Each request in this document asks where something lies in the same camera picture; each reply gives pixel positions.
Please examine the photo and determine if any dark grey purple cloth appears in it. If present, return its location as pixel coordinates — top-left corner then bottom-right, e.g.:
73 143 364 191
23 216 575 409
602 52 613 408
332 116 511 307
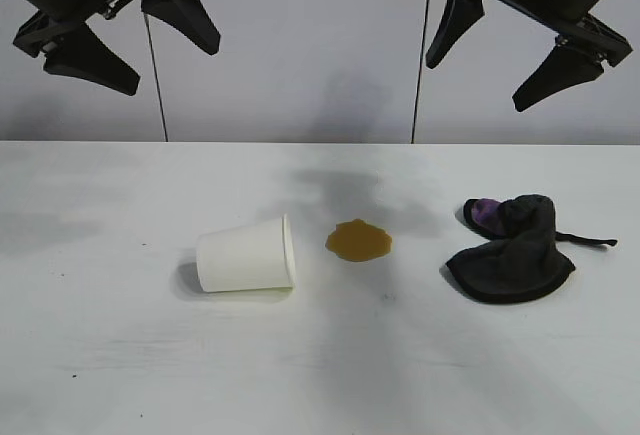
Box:
444 193 619 306

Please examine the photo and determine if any white paper cup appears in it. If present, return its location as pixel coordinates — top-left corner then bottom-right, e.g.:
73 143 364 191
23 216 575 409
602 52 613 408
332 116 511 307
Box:
194 213 299 296

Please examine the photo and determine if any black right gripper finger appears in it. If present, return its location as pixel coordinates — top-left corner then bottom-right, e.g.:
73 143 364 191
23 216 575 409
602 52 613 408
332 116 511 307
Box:
424 0 488 71
511 43 606 114

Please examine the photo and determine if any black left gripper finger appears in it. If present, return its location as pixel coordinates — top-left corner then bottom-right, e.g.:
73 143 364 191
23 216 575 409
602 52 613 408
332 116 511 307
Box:
42 22 141 98
141 0 222 57

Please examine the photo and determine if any thin black wall strip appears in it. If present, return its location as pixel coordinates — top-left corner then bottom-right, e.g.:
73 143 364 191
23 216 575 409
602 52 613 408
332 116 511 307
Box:
410 0 434 145
142 9 169 143

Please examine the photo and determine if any brown liquid spill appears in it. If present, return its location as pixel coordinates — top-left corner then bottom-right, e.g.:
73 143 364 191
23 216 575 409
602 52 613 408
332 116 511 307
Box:
324 218 394 263

